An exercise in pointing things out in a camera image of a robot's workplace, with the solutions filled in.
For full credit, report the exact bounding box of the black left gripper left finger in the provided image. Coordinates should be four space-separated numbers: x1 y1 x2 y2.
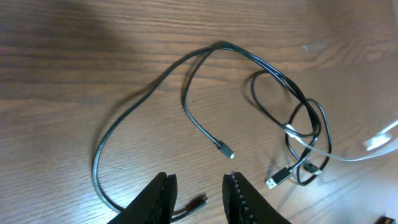
108 172 177 224

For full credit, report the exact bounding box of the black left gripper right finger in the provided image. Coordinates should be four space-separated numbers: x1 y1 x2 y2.
222 172 290 224

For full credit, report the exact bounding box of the black USB cable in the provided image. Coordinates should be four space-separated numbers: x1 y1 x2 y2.
250 70 332 190
92 41 321 223

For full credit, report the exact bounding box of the white USB cable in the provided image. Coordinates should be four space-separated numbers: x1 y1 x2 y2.
284 119 398 162

